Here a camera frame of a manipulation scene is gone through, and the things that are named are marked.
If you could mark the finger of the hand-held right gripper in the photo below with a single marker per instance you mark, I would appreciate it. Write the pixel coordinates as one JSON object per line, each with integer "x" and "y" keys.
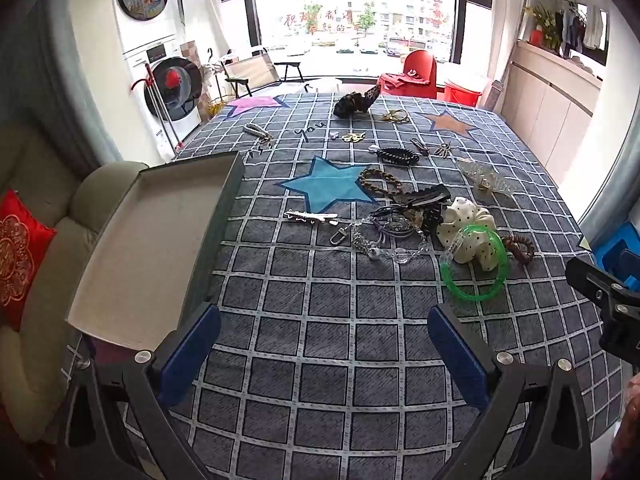
{"x": 622, "y": 330}
{"x": 587, "y": 275}

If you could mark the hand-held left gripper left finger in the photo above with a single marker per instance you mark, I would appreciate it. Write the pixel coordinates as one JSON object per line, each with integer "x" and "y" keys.
{"x": 192, "y": 345}

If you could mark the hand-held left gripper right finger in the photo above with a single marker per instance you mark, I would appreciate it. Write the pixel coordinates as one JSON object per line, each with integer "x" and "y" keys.
{"x": 457, "y": 347}

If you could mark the green plastic bangle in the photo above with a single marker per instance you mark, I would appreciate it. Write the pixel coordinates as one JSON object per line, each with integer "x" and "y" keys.
{"x": 501, "y": 260}

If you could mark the grey cardboard box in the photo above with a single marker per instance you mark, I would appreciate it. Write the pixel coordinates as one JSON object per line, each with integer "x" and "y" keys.
{"x": 145, "y": 240}

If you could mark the small black claw clip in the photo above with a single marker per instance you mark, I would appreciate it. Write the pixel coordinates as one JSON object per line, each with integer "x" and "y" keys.
{"x": 432, "y": 220}

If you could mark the white polka dot scrunchie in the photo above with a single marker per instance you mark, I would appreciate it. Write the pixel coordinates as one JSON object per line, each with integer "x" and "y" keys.
{"x": 467, "y": 215}

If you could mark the silver hair clip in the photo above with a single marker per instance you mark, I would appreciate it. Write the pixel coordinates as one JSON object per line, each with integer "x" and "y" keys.
{"x": 310, "y": 217}

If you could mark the person's right hand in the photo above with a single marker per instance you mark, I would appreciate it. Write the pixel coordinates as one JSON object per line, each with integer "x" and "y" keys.
{"x": 631, "y": 425}

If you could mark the blue plastic box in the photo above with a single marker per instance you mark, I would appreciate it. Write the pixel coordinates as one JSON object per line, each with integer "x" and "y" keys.
{"x": 612, "y": 250}

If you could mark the grey checked star bedspread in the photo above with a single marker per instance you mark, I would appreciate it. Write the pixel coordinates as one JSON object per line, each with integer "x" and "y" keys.
{"x": 320, "y": 340}

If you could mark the clear hair claw clip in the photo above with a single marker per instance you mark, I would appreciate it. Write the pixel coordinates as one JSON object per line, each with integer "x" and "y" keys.
{"x": 487, "y": 177}

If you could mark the beige sofa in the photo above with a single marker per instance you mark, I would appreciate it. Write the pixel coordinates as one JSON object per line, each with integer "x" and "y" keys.
{"x": 45, "y": 375}

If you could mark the thin black hair clip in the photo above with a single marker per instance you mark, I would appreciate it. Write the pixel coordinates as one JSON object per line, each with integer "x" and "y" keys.
{"x": 392, "y": 210}

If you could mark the large black hair claw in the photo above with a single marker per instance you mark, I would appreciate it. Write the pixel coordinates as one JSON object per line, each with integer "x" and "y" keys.
{"x": 425, "y": 195}

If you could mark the white cabinet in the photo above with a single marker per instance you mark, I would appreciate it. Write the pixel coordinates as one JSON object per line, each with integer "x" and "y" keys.
{"x": 545, "y": 105}

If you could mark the bronze hair clip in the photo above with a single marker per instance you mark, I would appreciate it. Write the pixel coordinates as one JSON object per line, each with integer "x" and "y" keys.
{"x": 442, "y": 150}

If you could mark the red embroidered cushion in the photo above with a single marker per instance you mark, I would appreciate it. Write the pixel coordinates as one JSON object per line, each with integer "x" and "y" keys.
{"x": 20, "y": 255}

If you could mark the dark brown duckbill clip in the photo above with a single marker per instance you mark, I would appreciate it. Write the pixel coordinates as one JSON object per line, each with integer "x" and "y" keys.
{"x": 420, "y": 147}

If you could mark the red bucket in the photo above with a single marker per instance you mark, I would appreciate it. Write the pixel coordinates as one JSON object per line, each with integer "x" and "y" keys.
{"x": 462, "y": 91}

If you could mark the gold butterfly hair clip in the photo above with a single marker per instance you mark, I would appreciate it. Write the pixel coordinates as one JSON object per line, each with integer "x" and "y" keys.
{"x": 353, "y": 136}

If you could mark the hanging clothes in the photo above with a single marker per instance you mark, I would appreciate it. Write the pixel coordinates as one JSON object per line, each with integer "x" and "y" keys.
{"x": 580, "y": 27}

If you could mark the potted plant red pot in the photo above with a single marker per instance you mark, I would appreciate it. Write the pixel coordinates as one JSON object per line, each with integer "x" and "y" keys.
{"x": 542, "y": 30}

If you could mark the white washing machine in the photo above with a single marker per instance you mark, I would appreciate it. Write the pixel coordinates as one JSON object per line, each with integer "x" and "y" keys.
{"x": 172, "y": 85}

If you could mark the grey curtain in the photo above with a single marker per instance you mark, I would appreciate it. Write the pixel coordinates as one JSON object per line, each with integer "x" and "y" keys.
{"x": 85, "y": 105}

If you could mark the leopard print scrunchie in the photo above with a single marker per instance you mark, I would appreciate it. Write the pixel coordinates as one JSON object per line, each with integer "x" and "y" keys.
{"x": 352, "y": 104}

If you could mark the red cloth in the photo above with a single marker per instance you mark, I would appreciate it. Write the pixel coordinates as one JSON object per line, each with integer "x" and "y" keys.
{"x": 400, "y": 85}

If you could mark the white umbrella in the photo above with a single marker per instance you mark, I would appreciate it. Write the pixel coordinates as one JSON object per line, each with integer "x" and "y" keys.
{"x": 212, "y": 77}

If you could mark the beige folding chair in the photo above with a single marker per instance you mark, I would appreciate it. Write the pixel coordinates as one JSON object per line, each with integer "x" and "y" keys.
{"x": 247, "y": 67}

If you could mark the white dryer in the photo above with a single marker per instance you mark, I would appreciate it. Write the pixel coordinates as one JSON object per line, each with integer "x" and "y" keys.
{"x": 150, "y": 20}

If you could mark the large window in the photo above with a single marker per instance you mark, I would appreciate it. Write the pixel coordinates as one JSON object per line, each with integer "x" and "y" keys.
{"x": 350, "y": 10}

